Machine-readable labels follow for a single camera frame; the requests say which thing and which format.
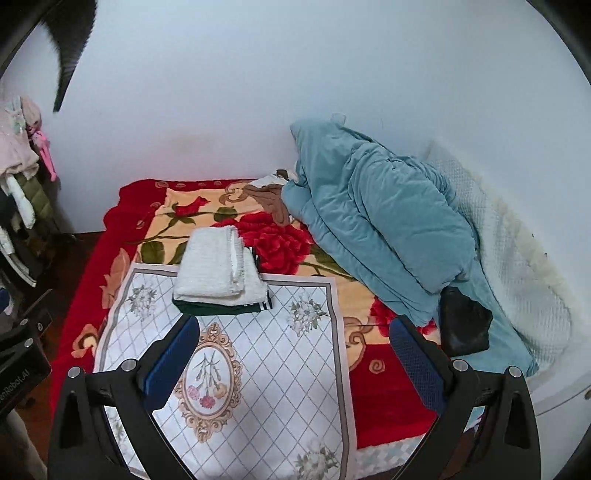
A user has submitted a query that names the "dark green folded garment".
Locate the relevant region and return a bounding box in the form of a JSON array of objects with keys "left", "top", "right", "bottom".
[{"left": 172, "top": 247, "right": 273, "bottom": 316}]

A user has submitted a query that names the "white quilted floral mat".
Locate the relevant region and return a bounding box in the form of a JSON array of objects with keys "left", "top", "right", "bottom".
[{"left": 93, "top": 262, "right": 359, "bottom": 480}]

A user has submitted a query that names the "blue-grey duvet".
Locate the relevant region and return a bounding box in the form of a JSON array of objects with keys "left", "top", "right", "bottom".
[{"left": 281, "top": 119, "right": 538, "bottom": 376}]

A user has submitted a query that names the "white fluffy sweater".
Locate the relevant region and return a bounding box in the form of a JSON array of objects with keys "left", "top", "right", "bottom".
[{"left": 173, "top": 225, "right": 269, "bottom": 307}]

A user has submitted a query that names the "red floral blanket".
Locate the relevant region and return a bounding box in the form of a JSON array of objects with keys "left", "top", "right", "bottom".
[{"left": 49, "top": 179, "right": 436, "bottom": 448}]

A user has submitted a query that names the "black bag on bed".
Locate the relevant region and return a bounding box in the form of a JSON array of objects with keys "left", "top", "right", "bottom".
[{"left": 439, "top": 286, "right": 493, "bottom": 357}]

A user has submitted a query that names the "brown cloth on bed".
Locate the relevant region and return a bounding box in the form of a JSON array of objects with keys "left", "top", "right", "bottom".
[{"left": 242, "top": 184, "right": 291, "bottom": 227}]

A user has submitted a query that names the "white knitted throw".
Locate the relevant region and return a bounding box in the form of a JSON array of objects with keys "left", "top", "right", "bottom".
[{"left": 425, "top": 141, "right": 581, "bottom": 371}]

